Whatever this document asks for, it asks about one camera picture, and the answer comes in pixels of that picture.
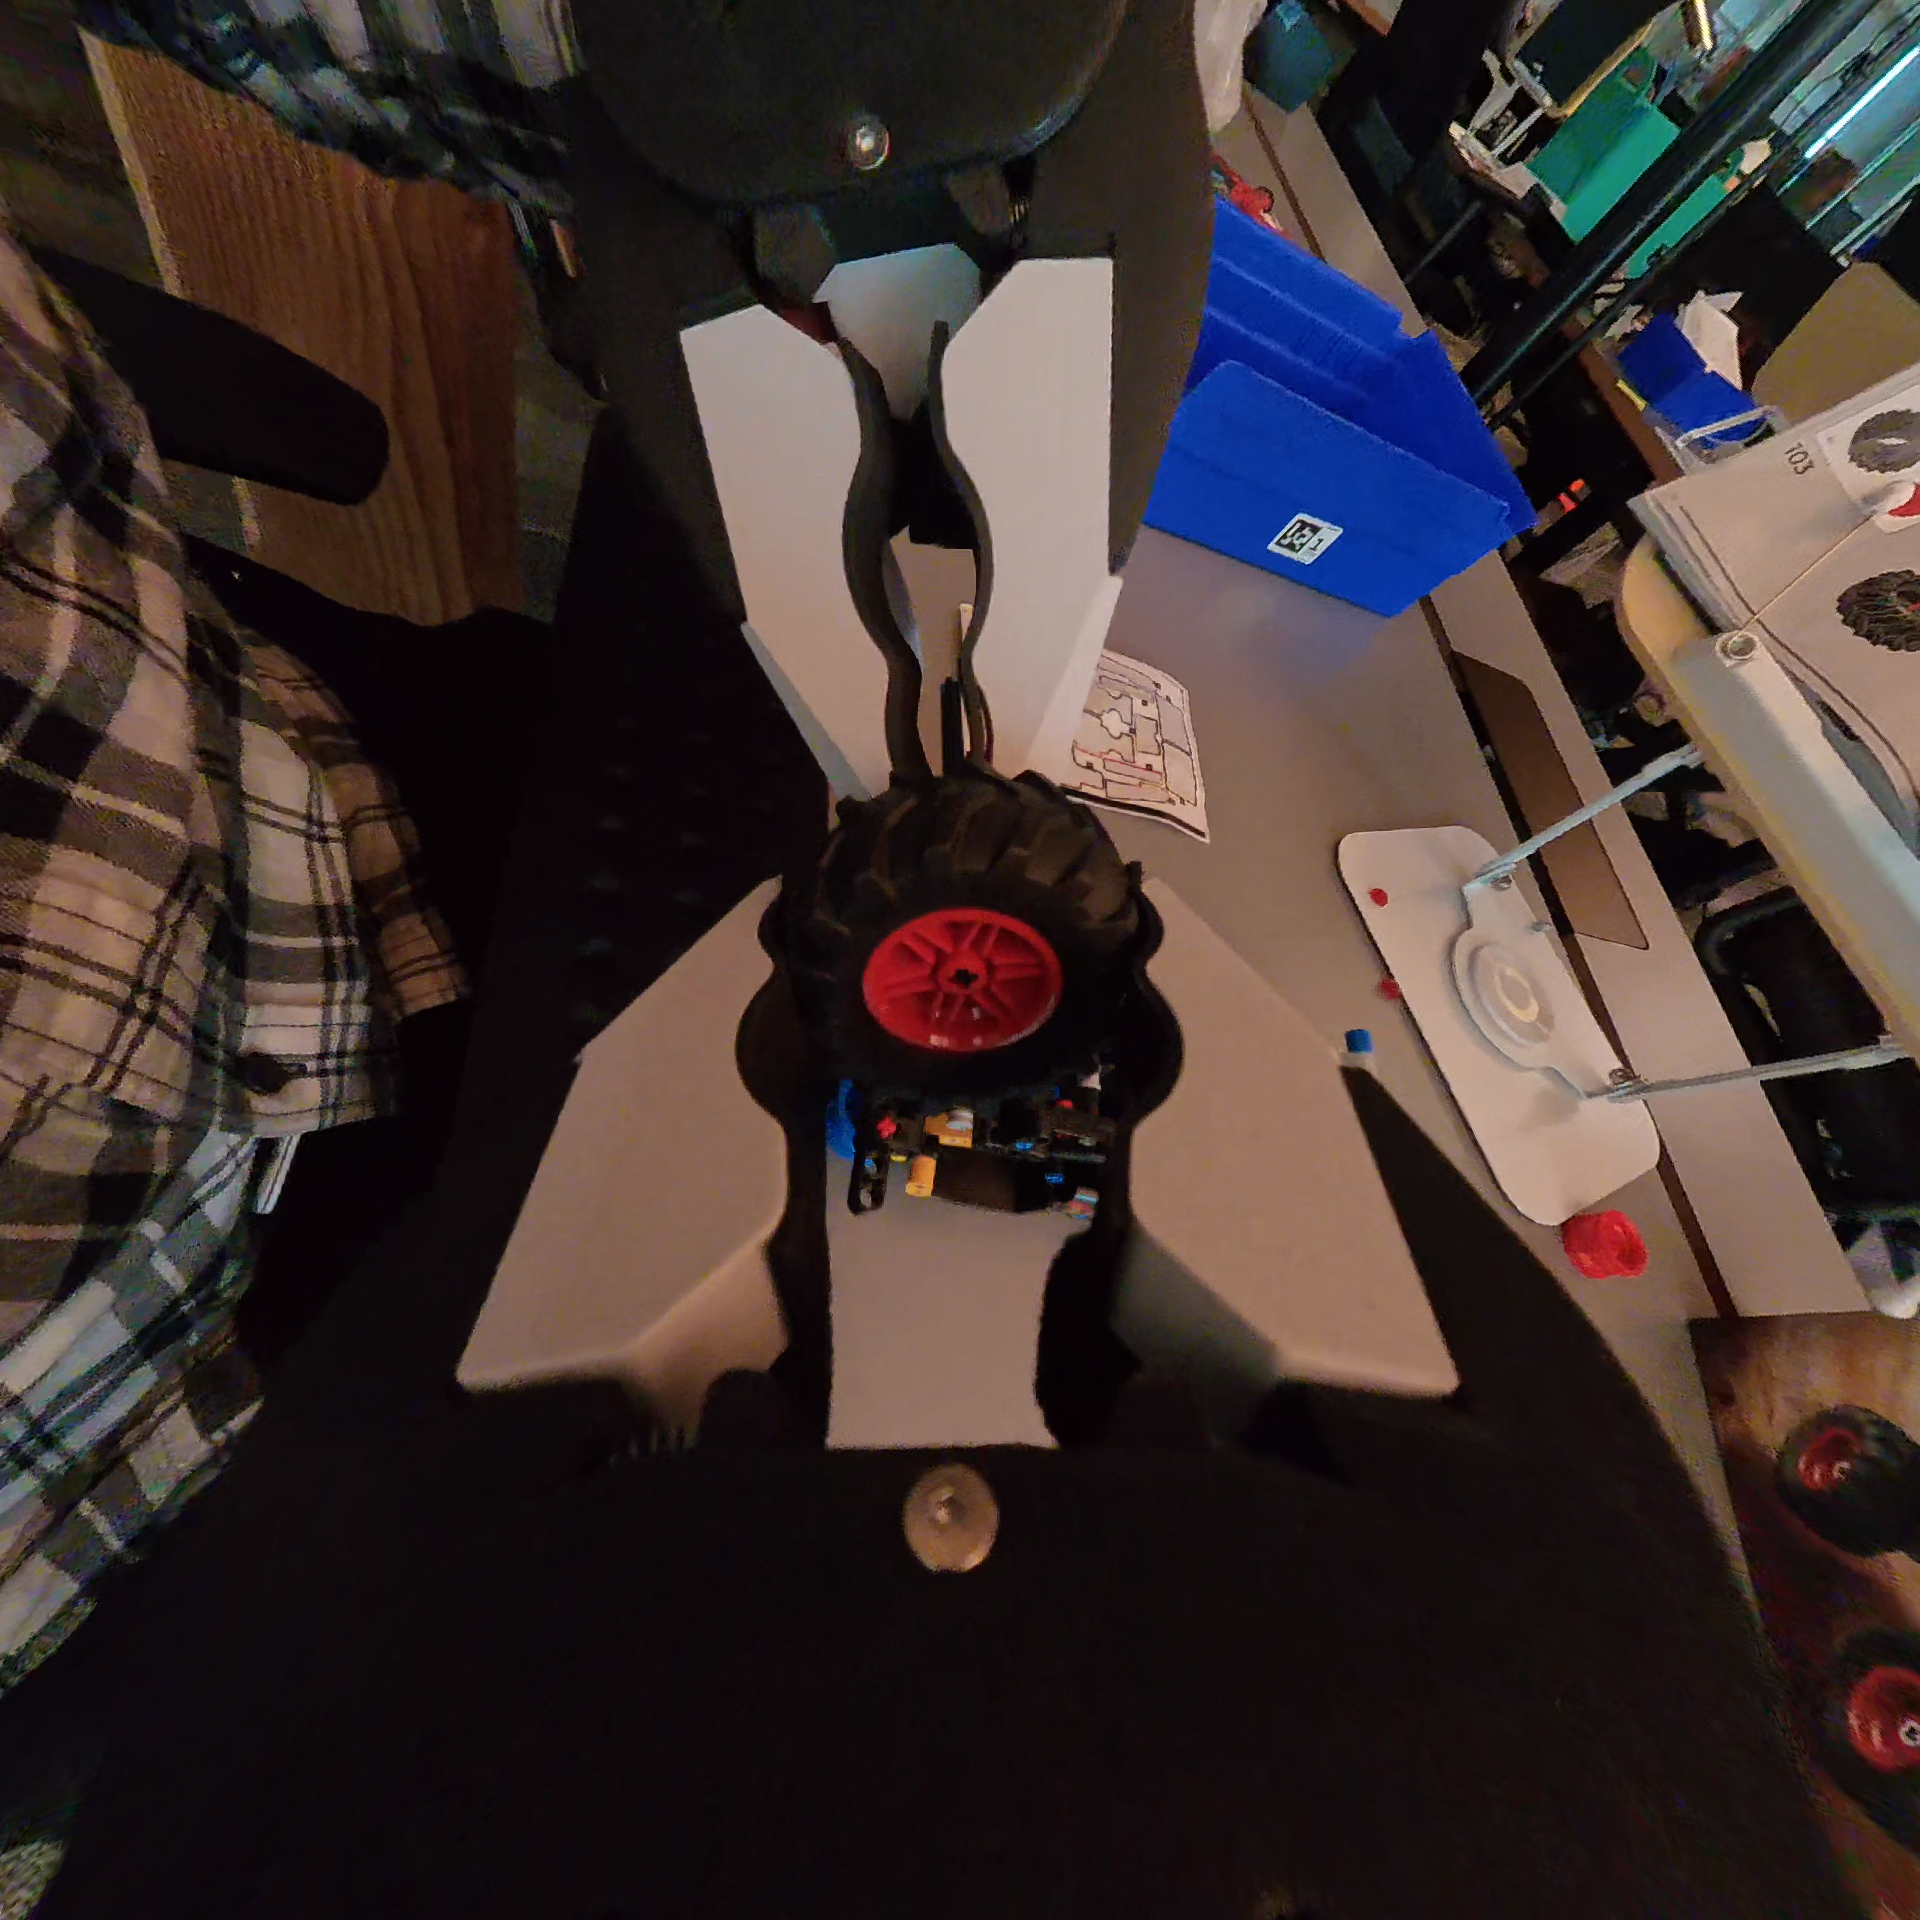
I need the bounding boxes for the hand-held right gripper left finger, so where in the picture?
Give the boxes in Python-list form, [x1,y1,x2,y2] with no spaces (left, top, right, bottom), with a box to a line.
[453,880,834,1450]

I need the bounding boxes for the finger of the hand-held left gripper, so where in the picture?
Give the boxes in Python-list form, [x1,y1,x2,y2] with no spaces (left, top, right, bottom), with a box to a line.
[930,253,1125,770]
[679,305,935,802]

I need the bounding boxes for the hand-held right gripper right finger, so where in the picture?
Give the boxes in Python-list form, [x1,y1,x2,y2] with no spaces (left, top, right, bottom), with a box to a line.
[1034,879,1458,1450]

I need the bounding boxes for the toy brick monster truck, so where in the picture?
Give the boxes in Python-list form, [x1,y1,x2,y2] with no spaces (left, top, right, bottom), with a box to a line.
[827,675,1120,1225]

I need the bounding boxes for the black toy wheel red rim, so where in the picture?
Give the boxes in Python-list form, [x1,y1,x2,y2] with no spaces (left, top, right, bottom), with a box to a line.
[781,765,1162,1105]

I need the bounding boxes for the person's left forearm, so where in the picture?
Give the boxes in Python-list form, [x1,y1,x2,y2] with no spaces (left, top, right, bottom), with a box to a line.
[178,0,588,182]

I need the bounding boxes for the grey desk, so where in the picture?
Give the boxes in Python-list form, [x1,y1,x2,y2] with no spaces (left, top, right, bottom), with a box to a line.
[815,92,1876,1653]

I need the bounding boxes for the blue storage bin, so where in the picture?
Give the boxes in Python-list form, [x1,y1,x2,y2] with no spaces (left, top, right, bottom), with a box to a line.
[1144,197,1538,618]

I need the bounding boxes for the white sticker sheet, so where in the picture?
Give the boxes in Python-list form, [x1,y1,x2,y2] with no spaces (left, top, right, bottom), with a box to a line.
[1052,645,1214,846]

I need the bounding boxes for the white base metal stand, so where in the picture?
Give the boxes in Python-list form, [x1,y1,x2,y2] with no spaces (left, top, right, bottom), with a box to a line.
[1334,740,1915,1229]

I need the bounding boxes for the brown wooden panel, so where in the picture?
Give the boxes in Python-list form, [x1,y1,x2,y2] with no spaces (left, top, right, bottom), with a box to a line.
[82,29,525,622]

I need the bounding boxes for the black chair armrest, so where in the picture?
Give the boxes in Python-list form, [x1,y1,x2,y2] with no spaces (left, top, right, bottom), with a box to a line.
[45,249,392,503]

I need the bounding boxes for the printed toy truck box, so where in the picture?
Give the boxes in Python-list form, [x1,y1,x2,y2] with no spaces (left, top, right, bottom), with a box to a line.
[1689,1311,1920,1920]

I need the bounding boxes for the green box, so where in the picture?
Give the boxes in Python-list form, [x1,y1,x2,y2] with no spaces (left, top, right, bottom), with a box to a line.
[1532,59,1683,240]

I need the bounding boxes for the small blue bin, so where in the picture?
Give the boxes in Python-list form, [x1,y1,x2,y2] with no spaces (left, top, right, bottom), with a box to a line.
[1617,308,1757,449]

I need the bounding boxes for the black metal pole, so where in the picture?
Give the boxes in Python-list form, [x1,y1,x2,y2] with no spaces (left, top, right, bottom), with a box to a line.
[1463,0,1890,407]

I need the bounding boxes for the raised white wooden-edged platform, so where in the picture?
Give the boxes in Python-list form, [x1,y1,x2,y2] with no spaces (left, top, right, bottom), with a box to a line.
[1617,374,1920,1051]

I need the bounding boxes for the white instruction booklet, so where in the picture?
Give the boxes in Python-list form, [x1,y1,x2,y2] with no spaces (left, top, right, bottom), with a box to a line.
[1626,374,1920,708]

